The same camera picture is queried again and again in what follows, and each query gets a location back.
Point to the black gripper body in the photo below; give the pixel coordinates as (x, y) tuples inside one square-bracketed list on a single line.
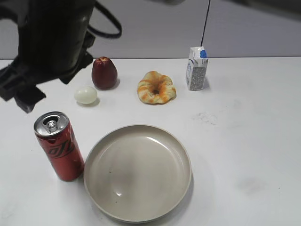
[(52, 44)]

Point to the red cola can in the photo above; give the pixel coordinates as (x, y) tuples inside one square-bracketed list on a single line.
[(55, 135)]

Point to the beige round plate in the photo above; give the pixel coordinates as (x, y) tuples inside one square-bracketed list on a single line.
[(137, 173)]

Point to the dark red wax apple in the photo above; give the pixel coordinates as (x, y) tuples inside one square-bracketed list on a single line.
[(104, 73)]

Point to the white egg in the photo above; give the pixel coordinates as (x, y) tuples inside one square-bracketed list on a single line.
[(85, 95)]

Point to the white blue milk carton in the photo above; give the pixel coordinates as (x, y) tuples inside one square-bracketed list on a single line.
[(196, 68)]

